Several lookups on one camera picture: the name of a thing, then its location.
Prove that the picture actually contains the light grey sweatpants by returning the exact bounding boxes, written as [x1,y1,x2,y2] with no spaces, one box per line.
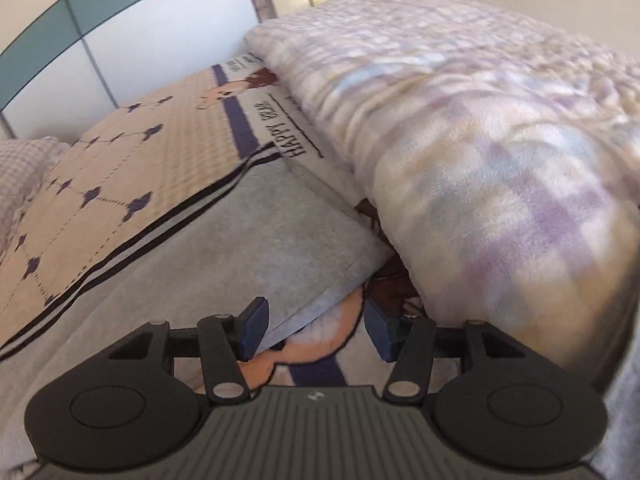
[1,158,390,470]

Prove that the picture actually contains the purple checked fleece blanket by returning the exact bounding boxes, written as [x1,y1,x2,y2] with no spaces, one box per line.
[246,0,639,379]

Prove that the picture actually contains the beige bear-pattern bed sheet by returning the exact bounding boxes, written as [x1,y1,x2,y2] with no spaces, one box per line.
[1,58,392,387]

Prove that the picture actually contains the white teal sliding wardrobe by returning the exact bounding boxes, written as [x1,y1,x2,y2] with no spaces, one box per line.
[1,0,258,142]

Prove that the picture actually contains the plaid purple pillow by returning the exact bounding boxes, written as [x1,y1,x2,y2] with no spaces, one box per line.
[0,136,70,255]

